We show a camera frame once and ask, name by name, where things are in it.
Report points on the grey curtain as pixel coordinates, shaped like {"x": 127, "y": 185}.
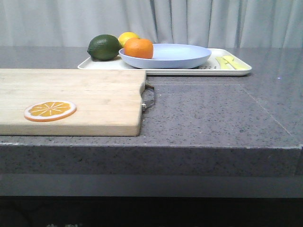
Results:
{"x": 212, "y": 23}

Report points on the orange fruit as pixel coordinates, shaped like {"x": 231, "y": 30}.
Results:
{"x": 140, "y": 48}

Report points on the yellow lemon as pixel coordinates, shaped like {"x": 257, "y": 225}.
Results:
{"x": 124, "y": 37}

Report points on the wooden cutting board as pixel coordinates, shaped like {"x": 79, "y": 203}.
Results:
{"x": 106, "y": 102}

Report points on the yellow fruit pieces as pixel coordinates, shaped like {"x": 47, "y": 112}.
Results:
{"x": 226, "y": 60}

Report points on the green lime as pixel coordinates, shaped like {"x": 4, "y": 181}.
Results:
{"x": 104, "y": 47}

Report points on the metal cutting board handle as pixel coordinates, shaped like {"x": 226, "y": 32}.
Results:
{"x": 149, "y": 96}

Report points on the light blue plate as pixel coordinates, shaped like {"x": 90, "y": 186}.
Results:
{"x": 170, "y": 56}

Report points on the white rectangular tray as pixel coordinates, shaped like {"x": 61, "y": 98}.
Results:
{"x": 210, "y": 68}

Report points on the orange slice coaster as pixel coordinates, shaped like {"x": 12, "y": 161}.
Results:
{"x": 50, "y": 111}

